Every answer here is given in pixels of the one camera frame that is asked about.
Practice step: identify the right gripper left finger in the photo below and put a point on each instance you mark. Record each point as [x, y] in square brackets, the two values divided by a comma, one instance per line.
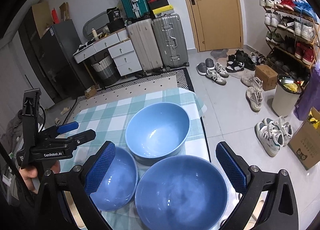
[97, 166]

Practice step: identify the small cardboard box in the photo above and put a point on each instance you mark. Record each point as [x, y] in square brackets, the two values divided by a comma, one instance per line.
[267, 75]

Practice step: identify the silver suitcase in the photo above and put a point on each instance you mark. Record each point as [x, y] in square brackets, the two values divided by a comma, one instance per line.
[170, 39]

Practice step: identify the black refrigerator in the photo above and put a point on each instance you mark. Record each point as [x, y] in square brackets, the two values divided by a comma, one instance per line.
[51, 58]

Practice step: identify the wooden shoe rack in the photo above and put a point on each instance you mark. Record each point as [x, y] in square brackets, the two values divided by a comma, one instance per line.
[293, 40]

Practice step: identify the person's left hand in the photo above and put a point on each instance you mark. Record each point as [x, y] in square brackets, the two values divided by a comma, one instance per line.
[30, 173]

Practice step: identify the beige suitcase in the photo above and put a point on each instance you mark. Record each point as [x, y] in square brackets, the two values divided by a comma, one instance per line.
[145, 45]

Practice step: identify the white drawer desk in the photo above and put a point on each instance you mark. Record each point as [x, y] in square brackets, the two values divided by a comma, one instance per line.
[120, 48]

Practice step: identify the teal plaid tablecloth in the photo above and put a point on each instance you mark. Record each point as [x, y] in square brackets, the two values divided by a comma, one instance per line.
[110, 120]

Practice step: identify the white sneaker behind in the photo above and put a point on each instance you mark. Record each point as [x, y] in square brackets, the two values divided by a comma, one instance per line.
[283, 125]

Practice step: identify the stack of shoe boxes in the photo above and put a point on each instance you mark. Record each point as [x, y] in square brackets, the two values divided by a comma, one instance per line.
[158, 0]

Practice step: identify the grey slippers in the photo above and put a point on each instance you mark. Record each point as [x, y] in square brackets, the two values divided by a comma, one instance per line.
[203, 67]

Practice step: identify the white green sneaker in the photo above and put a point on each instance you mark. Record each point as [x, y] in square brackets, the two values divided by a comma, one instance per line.
[270, 136]

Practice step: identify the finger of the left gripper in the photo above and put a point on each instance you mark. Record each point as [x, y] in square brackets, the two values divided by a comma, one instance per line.
[67, 127]
[78, 139]

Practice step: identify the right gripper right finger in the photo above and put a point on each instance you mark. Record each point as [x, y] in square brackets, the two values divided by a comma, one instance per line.
[234, 167]

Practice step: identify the beige sneaker near bin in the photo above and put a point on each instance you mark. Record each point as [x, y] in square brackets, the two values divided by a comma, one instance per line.
[255, 98]

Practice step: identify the striped laundry basket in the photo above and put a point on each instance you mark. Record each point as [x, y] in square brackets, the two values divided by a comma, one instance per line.
[106, 69]

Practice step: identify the oval mirror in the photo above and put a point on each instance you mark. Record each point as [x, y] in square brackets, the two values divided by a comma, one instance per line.
[97, 23]

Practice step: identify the purple bag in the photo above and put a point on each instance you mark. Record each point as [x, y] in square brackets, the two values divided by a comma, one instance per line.
[311, 96]

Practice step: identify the black white high sneaker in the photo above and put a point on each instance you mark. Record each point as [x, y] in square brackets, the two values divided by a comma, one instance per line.
[234, 66]

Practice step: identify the white black striped sneaker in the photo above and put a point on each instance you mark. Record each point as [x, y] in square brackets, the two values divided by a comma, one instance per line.
[214, 76]

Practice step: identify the wooden door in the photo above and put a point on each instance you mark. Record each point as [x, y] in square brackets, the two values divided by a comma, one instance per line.
[216, 24]

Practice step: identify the large blue bowl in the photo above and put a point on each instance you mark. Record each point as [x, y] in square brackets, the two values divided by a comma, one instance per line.
[181, 192]

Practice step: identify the medium blue bowl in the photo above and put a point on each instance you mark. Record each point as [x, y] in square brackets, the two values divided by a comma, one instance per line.
[157, 131]

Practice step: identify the small blue bowl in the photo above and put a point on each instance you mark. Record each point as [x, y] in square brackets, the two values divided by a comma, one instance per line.
[119, 183]

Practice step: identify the beige sneaker far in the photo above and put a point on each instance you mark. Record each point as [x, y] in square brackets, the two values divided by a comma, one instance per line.
[252, 81]

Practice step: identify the large open cardboard box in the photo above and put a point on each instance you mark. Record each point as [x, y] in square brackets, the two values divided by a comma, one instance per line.
[305, 142]

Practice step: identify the white trash bin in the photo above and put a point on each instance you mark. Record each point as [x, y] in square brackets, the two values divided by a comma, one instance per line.
[286, 96]

